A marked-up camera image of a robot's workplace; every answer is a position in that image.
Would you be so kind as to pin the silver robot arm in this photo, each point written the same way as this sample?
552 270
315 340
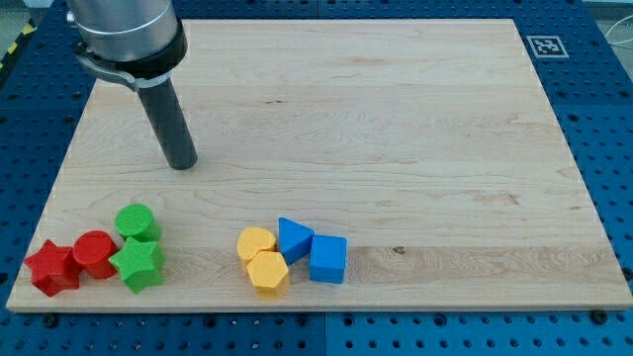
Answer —
135 43

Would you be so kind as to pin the green star block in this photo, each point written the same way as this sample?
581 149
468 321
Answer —
139 264

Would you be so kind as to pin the red star block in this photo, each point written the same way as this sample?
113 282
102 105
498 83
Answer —
54 269

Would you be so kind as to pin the wooden board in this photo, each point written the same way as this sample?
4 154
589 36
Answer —
430 145

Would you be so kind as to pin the blue triangle block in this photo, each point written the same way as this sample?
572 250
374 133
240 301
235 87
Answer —
294 240

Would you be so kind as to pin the blue cube block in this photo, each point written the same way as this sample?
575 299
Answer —
328 259

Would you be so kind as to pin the yellow heart block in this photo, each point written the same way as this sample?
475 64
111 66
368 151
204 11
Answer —
251 241

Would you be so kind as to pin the yellow hexagon block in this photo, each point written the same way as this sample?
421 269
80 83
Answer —
269 275

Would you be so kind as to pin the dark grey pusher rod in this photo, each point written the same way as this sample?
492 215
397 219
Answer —
166 117

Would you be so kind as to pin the green cylinder block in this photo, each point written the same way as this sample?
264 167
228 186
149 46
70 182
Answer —
137 221

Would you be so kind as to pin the red cylinder block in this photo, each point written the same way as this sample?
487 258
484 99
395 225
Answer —
92 251

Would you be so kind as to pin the white fiducial marker tag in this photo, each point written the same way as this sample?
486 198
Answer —
545 46

